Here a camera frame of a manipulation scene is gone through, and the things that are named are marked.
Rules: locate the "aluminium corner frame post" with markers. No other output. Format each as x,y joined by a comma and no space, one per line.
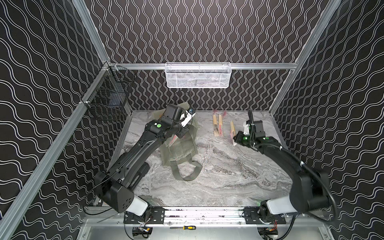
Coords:
91,29

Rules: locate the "white wire mesh basket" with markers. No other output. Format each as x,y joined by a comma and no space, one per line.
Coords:
218,78

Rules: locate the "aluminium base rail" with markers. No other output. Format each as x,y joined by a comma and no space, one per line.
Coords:
204,217

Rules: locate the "black wire mesh basket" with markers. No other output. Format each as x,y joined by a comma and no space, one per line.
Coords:
110,99

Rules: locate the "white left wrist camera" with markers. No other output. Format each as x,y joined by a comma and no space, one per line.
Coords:
187,117

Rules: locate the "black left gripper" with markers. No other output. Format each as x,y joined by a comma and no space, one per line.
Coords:
183,129

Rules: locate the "olive green tote bag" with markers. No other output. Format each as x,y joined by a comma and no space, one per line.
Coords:
176,151

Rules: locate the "yellow handled screwdriver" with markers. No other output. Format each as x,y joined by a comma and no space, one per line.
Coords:
185,228

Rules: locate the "folding fan with pink paper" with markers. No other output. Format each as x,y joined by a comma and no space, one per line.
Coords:
221,125

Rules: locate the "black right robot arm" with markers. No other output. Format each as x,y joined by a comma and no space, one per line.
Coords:
310,191

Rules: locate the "right aluminium frame post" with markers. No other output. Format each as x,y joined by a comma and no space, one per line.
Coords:
314,37

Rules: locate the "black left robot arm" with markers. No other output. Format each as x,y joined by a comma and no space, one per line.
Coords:
116,185

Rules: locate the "horizontal aluminium back bar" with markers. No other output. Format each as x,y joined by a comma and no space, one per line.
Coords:
232,66

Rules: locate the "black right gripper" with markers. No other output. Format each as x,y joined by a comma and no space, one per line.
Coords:
240,139

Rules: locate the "left aluminium side bar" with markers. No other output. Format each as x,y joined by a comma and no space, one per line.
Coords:
24,199

